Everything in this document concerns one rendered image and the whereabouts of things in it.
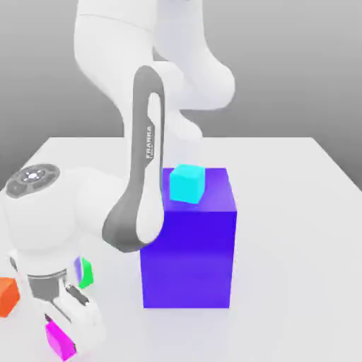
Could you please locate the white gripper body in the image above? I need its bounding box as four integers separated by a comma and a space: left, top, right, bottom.
44, 292, 107, 359

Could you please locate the small magenta cube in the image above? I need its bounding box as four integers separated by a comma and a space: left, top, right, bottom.
45, 321, 77, 362

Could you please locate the small green cube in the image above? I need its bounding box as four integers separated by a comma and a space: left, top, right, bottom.
78, 256, 95, 290

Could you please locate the small orange cube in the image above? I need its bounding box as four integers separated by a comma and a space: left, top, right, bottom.
0, 276, 21, 318

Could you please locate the small cyan cube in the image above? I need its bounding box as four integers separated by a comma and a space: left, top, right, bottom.
168, 163, 206, 205

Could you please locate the large blue box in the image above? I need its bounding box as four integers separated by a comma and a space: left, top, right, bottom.
139, 167, 238, 310

